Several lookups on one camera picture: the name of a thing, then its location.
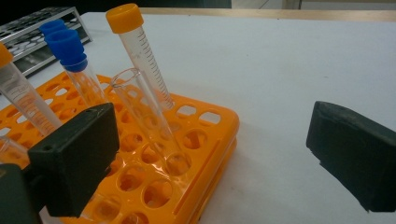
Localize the orange plastic tube rack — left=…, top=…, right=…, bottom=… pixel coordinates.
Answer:
left=0, top=72, right=241, bottom=224

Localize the clear test tube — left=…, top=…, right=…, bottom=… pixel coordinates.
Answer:
left=110, top=67, right=192, bottom=178
left=0, top=135, right=31, bottom=166

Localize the metal tube rack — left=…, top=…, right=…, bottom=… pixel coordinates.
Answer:
left=0, top=6, right=93, bottom=78

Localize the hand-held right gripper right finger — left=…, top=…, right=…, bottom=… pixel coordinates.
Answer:
left=305, top=100, right=396, bottom=214

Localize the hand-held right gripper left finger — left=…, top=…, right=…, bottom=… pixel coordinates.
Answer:
left=27, top=102, right=120, bottom=218

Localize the orange cap graduated tube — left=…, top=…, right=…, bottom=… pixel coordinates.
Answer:
left=105, top=3, right=176, bottom=111
left=0, top=41, right=64, bottom=138

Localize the blue cap test tube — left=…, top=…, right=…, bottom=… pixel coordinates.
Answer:
left=38, top=18, right=68, bottom=37
left=44, top=28, right=110, bottom=109

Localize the wooden table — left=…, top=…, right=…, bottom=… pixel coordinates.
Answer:
left=139, top=7, right=396, bottom=22

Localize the white board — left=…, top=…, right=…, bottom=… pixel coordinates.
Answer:
left=0, top=12, right=396, bottom=224

